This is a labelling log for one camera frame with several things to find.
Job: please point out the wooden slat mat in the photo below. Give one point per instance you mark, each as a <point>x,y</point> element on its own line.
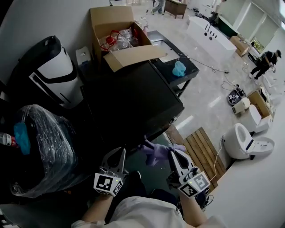
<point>202,155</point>

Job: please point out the closed cardboard box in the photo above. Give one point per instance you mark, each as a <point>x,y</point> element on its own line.
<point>239,45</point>

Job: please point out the white rectangular sink basin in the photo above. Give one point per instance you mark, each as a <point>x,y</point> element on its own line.
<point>165,50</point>

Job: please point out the crumpled teal cloth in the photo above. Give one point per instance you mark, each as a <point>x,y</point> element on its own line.
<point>179,69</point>

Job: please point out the person's black left shoe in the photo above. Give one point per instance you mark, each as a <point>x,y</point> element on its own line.
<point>135,176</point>

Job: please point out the pink bottle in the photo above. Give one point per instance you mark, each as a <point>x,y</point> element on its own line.
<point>146,29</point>

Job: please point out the person's black trousers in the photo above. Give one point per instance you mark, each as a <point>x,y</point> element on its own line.
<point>160,193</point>

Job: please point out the plastic-wrapped black appliance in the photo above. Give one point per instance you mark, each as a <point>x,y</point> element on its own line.
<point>49,155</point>

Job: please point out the black headphones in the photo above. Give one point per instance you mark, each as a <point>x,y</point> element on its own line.
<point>203,199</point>

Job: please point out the clear bottle with red label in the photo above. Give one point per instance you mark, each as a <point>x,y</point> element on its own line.
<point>7,140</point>

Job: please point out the small white box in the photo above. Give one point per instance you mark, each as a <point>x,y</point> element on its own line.
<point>82,55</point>

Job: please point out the black round tray of parts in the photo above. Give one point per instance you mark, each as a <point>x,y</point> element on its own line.
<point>236,95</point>

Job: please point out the open brown cardboard box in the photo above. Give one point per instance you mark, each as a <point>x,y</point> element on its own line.
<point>258,99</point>

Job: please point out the person's left forearm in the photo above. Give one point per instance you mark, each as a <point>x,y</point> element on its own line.
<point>98,207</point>

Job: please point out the tall white and black appliance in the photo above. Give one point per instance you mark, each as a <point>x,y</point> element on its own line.
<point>55,73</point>

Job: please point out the red plastic item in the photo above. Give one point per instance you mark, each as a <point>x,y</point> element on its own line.
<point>110,41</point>

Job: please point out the brown wooden desk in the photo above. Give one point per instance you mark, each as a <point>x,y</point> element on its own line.
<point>176,7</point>

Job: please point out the purple clothes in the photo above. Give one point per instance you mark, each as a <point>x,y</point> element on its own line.
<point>158,152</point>

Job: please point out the white toilet with open lid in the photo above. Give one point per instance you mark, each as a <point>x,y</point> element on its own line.
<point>238,142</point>

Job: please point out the person's white shirt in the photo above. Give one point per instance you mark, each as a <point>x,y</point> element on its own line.
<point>144,213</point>

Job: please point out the black washing machine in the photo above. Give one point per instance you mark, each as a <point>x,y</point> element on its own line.
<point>129,100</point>

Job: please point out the dark green bathtub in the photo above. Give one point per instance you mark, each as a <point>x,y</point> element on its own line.
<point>228,27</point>

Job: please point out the black side table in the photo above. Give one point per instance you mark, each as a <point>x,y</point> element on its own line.
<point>189,66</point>

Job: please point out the small cream appliance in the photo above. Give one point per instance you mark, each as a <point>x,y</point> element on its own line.
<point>241,107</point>

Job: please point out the clear plastic packaging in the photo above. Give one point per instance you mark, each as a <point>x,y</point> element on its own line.
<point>124,39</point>

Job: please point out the white rectangular bathtub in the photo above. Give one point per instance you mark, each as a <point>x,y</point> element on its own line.
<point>209,35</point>

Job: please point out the large open cardboard box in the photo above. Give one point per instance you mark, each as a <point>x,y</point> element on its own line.
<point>111,16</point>

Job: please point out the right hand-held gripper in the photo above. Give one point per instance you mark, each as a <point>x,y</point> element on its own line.
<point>196,182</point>

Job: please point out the person's right forearm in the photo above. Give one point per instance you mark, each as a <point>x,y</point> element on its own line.
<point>192,209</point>

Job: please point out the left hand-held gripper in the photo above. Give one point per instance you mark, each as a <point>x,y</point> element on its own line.
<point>103,183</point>

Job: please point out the grey roller blind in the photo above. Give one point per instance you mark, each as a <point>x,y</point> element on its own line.
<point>251,17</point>
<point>268,30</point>

